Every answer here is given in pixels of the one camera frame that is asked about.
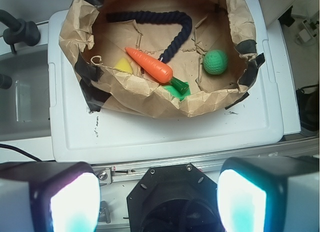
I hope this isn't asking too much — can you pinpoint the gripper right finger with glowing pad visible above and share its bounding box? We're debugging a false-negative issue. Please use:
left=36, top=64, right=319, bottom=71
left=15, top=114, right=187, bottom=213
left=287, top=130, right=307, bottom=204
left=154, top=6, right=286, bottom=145
left=217, top=156, right=320, bottom=231

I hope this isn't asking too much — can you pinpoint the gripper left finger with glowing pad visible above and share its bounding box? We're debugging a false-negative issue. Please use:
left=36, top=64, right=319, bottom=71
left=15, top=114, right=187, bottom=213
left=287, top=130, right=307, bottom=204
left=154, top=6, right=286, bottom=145
left=0, top=161, right=101, bottom=231

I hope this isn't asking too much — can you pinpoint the green dimpled ball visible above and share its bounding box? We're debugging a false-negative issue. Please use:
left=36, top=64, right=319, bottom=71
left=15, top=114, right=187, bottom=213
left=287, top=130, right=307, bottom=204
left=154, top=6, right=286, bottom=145
left=202, top=50, right=228, bottom=75

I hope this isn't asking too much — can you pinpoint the white plastic bin lid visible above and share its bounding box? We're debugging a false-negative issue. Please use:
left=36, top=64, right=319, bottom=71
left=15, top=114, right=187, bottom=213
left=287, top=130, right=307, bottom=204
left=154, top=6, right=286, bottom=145
left=48, top=0, right=284, bottom=164

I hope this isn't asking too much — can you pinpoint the clear plastic bin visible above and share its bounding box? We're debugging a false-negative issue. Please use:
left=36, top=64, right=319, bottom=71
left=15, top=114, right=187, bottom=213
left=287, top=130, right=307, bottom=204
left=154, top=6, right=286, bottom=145
left=0, top=45, right=51, bottom=141

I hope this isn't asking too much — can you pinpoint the black shoe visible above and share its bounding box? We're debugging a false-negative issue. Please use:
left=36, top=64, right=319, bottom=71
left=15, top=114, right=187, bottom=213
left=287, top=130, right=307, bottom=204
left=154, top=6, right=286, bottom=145
left=295, top=84, right=320, bottom=137

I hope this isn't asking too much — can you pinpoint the green flat piece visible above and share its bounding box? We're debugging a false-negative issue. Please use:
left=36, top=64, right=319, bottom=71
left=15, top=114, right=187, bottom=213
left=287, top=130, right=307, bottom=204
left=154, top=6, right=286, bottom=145
left=163, top=85, right=191, bottom=101

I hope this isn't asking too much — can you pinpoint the yellow wedge block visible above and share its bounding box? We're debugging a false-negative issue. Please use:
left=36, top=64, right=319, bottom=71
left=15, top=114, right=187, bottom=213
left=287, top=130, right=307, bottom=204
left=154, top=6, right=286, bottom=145
left=114, top=58, right=133, bottom=74

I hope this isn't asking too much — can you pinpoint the white power adapter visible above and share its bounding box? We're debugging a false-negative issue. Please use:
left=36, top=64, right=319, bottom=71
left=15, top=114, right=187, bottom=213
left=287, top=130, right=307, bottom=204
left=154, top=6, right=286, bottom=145
left=297, top=19, right=319, bottom=44

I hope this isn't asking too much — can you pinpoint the orange toy carrot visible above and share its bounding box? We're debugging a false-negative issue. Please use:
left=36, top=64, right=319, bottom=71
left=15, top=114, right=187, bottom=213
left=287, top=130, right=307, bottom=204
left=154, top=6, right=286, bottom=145
left=125, top=47, right=189, bottom=94

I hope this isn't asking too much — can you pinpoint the crumpled brown paper bag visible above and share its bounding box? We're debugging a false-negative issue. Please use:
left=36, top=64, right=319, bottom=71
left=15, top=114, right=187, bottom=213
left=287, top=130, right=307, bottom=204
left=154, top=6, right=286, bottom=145
left=59, top=0, right=265, bottom=118

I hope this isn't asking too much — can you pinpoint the black cable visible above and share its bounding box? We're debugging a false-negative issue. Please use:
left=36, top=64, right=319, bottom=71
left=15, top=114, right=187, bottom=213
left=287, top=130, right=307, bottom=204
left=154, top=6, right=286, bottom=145
left=0, top=143, right=42, bottom=162

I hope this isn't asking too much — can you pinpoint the aluminium extrusion rail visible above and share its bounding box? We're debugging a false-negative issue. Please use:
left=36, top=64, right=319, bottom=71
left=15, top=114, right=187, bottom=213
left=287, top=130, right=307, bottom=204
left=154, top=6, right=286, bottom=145
left=91, top=138, right=320, bottom=185

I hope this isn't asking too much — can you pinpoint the black octagonal mount plate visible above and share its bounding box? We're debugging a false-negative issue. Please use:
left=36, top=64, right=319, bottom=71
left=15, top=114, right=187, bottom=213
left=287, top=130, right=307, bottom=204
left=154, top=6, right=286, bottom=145
left=126, top=163, right=225, bottom=231

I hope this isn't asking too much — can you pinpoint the dark blue rope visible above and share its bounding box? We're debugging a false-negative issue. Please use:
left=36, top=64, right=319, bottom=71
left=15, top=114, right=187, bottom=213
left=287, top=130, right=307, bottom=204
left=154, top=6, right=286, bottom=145
left=106, top=10, right=193, bottom=64

